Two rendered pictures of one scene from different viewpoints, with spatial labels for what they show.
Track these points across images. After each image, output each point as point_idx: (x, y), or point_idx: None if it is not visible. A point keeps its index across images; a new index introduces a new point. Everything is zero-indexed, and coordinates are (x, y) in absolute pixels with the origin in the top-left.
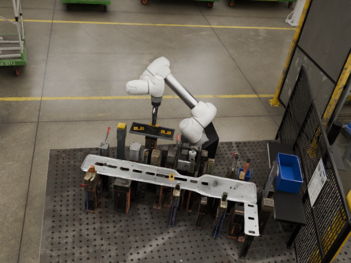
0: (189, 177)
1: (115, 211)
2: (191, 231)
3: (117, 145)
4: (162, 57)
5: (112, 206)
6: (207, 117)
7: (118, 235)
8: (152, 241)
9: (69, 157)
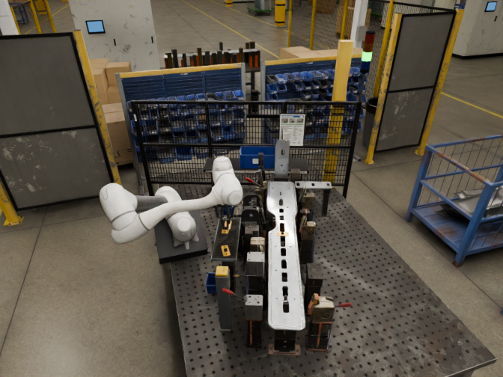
0: (277, 221)
1: None
2: (312, 245)
3: (228, 300)
4: (107, 186)
5: (307, 319)
6: (180, 197)
7: None
8: (339, 274)
9: None
